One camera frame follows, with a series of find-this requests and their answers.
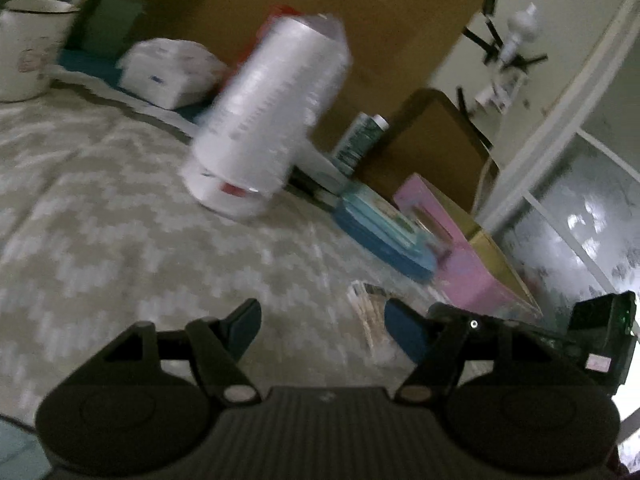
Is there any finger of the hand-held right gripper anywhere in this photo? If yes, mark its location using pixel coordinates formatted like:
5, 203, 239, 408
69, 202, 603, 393
426, 302, 577, 361

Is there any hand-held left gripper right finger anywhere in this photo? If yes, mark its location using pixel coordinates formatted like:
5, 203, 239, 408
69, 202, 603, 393
383, 298, 552, 404

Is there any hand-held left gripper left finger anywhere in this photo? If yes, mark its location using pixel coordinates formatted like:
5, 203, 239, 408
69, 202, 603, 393
100, 298, 263, 407

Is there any blue packet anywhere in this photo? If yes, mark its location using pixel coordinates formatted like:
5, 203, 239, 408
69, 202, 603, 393
332, 195, 437, 282

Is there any pink tin box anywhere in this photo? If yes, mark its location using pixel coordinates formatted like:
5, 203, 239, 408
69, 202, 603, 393
394, 173, 544, 320

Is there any light teal packet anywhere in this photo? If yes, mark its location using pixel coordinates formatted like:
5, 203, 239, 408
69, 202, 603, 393
345, 184, 427, 252

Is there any frosted glass window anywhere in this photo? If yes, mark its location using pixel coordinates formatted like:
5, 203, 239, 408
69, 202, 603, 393
474, 0, 640, 323

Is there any zigzag patterned tablecloth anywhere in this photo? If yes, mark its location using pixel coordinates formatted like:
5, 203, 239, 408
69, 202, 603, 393
0, 77, 501, 426

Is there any green and white carton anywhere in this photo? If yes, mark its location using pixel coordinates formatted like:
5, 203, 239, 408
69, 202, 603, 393
333, 112, 390, 177

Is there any white plastic pouch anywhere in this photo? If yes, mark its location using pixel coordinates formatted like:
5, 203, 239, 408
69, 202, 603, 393
180, 10, 349, 220

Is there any white tissue packet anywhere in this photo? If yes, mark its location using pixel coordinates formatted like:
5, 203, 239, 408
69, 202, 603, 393
119, 38, 229, 110

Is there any large cardboard sheet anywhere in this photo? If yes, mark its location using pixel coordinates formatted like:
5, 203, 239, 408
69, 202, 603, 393
107, 0, 489, 161

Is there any white light bulb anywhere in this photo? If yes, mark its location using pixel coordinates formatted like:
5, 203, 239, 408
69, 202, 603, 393
499, 3, 544, 67

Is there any green box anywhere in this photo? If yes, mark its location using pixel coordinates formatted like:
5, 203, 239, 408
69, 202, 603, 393
80, 0, 147, 58

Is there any white printed mug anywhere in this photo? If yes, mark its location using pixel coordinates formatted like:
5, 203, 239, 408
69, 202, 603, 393
0, 0, 81, 104

